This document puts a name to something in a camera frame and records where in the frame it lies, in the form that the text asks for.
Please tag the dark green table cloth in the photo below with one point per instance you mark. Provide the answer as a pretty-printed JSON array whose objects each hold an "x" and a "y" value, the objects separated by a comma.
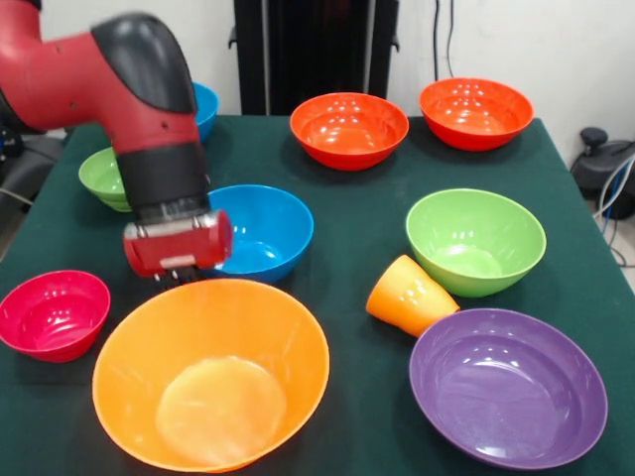
[{"x": 347, "y": 223}]

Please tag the small green plastic bowl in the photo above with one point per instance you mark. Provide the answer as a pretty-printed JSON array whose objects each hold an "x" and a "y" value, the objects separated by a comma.
[{"x": 101, "y": 178}]

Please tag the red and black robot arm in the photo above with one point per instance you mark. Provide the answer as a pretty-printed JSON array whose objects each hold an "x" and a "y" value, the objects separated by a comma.
[{"x": 124, "y": 99}]

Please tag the red-orange plastic bowl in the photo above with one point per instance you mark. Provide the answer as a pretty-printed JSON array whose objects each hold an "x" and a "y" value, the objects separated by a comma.
[
  {"x": 349, "y": 129},
  {"x": 476, "y": 111}
]

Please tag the purple plastic bowl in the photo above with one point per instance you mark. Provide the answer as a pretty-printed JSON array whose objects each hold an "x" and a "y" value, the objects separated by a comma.
[{"x": 508, "y": 392}]

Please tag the blue plastic bowl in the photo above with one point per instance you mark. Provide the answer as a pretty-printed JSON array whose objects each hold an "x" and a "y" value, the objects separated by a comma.
[
  {"x": 270, "y": 233},
  {"x": 206, "y": 111}
]

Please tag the black equipment rack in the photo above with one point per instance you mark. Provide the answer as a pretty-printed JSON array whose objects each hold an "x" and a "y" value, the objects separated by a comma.
[{"x": 6, "y": 144}]

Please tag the large orange plastic bowl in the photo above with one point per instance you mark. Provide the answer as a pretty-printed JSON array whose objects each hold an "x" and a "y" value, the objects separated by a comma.
[{"x": 208, "y": 367}]

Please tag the large green plastic bowl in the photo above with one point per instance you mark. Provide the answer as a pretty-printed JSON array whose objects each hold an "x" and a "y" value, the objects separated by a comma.
[{"x": 476, "y": 243}]

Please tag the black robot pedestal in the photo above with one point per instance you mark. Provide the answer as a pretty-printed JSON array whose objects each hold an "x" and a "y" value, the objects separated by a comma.
[{"x": 317, "y": 49}]

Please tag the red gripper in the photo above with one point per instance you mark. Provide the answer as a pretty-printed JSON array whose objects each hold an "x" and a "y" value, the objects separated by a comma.
[{"x": 178, "y": 248}]

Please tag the dark grey chair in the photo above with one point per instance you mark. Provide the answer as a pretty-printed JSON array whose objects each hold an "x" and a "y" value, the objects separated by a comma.
[{"x": 35, "y": 158}]

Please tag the black office chair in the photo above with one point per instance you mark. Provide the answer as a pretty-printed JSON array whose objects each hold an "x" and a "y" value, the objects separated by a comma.
[{"x": 595, "y": 168}]

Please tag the pink plastic bowl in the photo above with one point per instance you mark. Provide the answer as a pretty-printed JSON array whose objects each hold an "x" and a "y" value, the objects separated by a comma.
[{"x": 54, "y": 312}]

